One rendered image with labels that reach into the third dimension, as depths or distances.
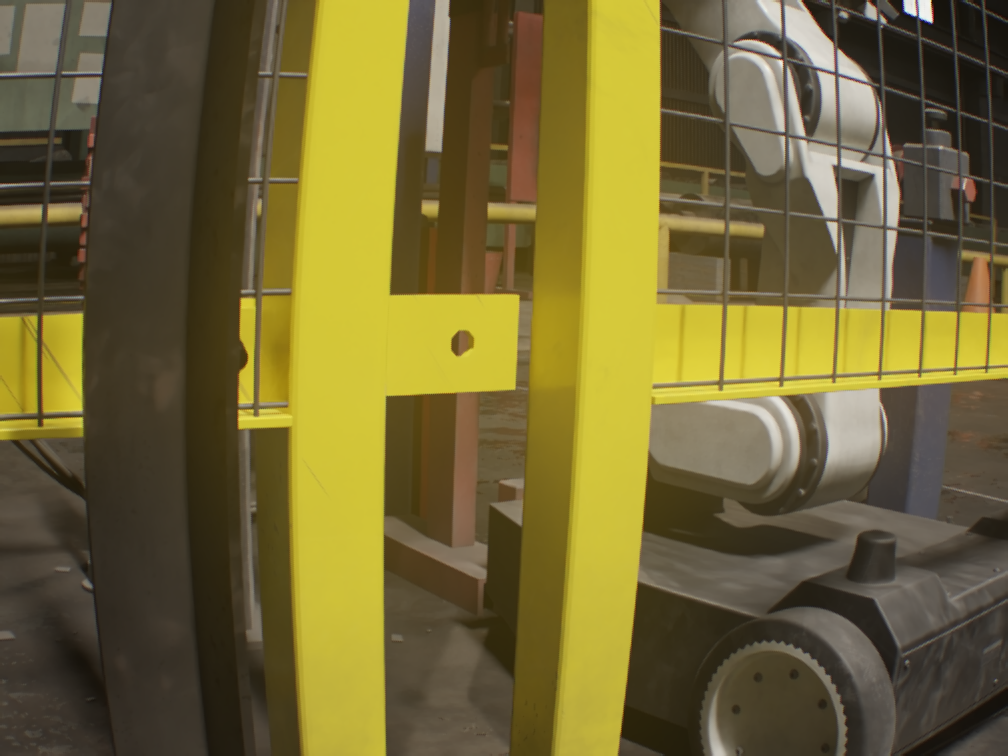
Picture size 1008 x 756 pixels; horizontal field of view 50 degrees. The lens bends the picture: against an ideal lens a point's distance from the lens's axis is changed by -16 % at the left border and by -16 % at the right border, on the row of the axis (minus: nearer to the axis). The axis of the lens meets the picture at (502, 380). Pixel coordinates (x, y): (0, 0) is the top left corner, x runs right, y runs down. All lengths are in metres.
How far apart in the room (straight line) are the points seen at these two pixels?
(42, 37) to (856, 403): 5.83
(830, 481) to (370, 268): 0.72
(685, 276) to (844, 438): 7.81
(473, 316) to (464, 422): 0.99
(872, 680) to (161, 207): 0.68
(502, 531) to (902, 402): 0.86
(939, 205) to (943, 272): 0.12
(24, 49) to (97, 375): 6.27
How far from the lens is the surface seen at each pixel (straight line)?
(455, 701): 1.27
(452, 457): 1.66
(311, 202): 0.56
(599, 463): 0.66
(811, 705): 0.94
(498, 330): 0.67
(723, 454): 1.21
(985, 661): 1.12
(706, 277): 8.83
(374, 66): 0.57
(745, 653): 0.96
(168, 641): 0.39
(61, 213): 3.81
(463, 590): 1.57
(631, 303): 0.66
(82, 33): 6.70
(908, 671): 0.97
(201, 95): 0.37
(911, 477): 2.00
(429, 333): 0.65
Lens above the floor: 0.48
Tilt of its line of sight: 7 degrees down
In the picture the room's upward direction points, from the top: 2 degrees clockwise
